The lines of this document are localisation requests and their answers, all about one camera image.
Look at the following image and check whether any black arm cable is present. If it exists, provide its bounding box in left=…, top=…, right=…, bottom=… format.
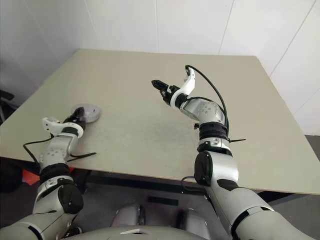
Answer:
left=184, top=64, right=229, bottom=131
left=23, top=136, right=55, bottom=171

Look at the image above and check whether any black office chair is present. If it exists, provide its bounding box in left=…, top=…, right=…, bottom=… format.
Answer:
left=0, top=89, right=15, bottom=126

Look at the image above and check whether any black rounded object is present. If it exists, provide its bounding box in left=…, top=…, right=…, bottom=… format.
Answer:
left=0, top=162, right=23, bottom=193

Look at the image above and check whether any grey robot torso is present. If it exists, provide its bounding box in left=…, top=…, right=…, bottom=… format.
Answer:
left=44, top=223, right=211, bottom=240

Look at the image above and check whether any orange object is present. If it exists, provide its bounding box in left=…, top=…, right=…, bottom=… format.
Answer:
left=21, top=167, right=41, bottom=186

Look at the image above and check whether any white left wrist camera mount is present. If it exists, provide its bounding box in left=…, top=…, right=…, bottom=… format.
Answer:
left=41, top=116, right=85, bottom=139

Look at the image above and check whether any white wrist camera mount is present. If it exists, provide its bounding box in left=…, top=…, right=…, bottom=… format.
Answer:
left=171, top=67, right=196, bottom=108
left=41, top=116, right=85, bottom=139

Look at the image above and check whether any black metal table frame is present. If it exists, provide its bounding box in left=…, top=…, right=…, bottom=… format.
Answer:
left=69, top=167, right=295, bottom=201

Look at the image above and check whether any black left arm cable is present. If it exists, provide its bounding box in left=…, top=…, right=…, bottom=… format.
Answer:
left=23, top=136, right=55, bottom=171

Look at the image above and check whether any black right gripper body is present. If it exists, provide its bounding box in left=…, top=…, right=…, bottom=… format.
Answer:
left=161, top=84, right=180, bottom=106

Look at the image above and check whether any grey rounded leg cover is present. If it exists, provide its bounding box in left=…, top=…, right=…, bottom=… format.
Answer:
left=176, top=208, right=210, bottom=240
left=109, top=202, right=147, bottom=228

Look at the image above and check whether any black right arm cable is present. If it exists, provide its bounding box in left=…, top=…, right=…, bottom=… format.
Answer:
left=184, top=64, right=229, bottom=131

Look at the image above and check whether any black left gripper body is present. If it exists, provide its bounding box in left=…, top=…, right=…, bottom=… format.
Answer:
left=63, top=115, right=87, bottom=129

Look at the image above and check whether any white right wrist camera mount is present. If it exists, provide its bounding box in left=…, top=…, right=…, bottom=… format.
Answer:
left=171, top=67, right=196, bottom=108

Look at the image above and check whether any silver motor cover circuit board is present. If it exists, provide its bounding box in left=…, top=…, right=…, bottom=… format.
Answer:
left=72, top=104, right=101, bottom=118

